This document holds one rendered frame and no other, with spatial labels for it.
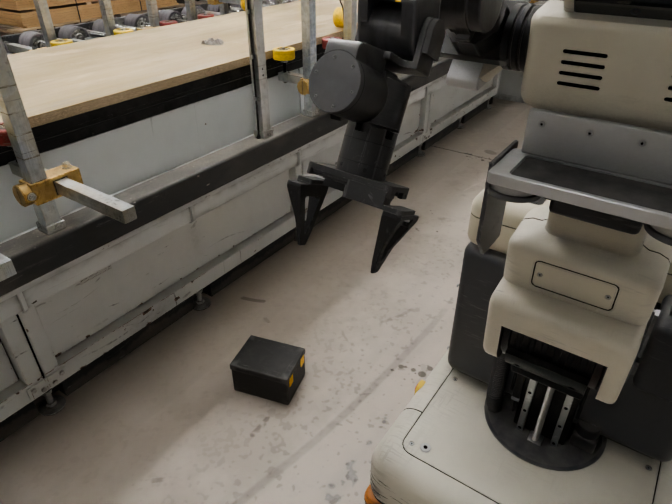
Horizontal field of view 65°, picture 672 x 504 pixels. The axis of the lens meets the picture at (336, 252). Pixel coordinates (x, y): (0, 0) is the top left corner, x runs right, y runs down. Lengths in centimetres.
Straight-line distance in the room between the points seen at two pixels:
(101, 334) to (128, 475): 47
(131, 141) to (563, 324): 129
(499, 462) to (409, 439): 20
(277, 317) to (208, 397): 44
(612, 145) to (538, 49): 15
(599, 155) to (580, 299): 24
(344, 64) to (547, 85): 34
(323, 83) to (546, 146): 36
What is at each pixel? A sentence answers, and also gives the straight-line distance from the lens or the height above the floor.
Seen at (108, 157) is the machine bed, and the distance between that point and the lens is 167.
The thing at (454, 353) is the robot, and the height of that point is 37.
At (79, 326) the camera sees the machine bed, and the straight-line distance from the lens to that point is 185.
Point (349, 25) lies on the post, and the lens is 209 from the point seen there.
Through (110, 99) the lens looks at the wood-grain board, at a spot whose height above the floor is 89.
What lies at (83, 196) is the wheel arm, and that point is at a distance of 124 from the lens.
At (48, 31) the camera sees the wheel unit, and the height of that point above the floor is 92.
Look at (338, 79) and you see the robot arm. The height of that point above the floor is 119.
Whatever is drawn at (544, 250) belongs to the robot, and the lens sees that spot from 86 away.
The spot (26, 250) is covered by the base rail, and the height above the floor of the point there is 70.
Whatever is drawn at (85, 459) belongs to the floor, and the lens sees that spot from 177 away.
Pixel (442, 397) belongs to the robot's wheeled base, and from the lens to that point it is 141.
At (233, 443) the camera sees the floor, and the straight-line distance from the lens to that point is 168.
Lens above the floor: 132
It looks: 33 degrees down
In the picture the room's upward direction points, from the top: straight up
